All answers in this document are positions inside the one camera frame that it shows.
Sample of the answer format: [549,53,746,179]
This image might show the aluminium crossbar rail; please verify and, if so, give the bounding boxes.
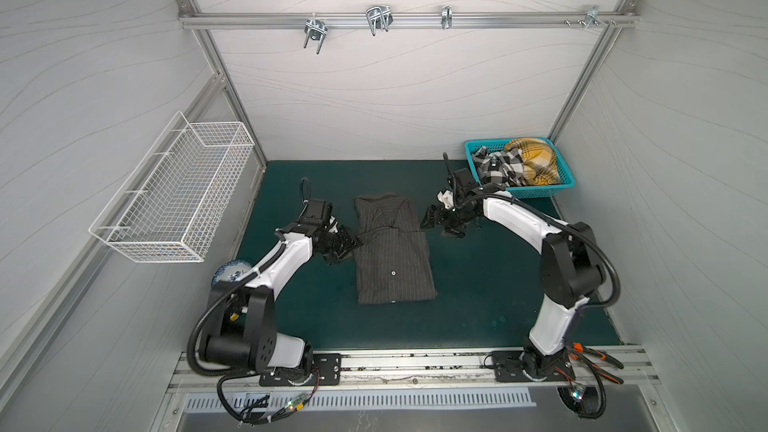
[179,10,641,31]

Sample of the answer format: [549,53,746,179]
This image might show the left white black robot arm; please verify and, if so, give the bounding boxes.
[186,222,361,381]

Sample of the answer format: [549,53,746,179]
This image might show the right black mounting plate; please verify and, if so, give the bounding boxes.
[486,347,570,383]

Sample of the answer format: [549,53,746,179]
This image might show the yellow plaid shirt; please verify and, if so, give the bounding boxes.
[504,138,561,186]

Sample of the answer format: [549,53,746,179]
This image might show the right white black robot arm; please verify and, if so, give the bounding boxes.
[422,189,621,380]

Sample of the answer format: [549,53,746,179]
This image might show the right base cable bundle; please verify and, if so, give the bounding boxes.
[555,341,625,421]

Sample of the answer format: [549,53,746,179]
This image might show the base cable bundle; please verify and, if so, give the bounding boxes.
[215,369,322,426]
[555,341,625,421]

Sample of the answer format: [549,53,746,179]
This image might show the metal u-bolt clamp left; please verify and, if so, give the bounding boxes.
[303,15,328,54]

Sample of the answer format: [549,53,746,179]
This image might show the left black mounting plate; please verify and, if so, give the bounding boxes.
[259,353,341,387]

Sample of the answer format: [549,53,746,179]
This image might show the metal bracket clamp right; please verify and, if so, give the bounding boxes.
[563,5,618,30]

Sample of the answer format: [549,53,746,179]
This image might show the teal plastic basket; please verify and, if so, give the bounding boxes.
[464,138,576,199]

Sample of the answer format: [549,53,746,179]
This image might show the white wire wall basket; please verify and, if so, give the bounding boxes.
[89,112,254,263]

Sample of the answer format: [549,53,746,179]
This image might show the left base cable bundle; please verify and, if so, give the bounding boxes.
[215,369,322,426]

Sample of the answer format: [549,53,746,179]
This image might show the metal u-bolt clamp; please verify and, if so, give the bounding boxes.
[365,5,393,36]
[303,15,328,54]

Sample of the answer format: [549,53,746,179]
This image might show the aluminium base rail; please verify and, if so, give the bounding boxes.
[167,345,661,393]

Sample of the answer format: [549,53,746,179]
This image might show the dark grey striped shirt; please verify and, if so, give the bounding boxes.
[354,194,438,305]

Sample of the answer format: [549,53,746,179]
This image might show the white ventilation grille strip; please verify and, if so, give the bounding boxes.
[184,387,537,414]

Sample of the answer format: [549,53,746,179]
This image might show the black mounting plate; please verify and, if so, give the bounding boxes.
[259,353,341,387]
[486,347,570,383]

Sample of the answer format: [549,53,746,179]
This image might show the metal u-bolt clamp middle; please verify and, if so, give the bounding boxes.
[365,5,393,36]

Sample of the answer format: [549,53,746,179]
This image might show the black white plaid shirt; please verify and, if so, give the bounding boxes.
[471,146,530,188]

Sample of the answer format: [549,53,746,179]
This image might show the blue white ceramic plate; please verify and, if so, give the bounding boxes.
[211,260,253,288]

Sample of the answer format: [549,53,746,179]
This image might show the small metal hook clamp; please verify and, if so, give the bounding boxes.
[441,5,453,30]

